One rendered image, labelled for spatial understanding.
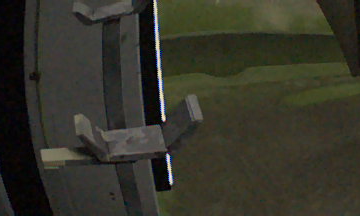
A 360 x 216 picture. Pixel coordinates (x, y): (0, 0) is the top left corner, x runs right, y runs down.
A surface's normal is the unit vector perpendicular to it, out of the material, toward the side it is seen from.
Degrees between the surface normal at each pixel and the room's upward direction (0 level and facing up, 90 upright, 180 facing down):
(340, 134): 0
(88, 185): 90
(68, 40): 90
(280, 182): 0
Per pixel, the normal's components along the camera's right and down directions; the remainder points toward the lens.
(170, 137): -0.75, -0.50
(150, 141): -0.07, -0.85
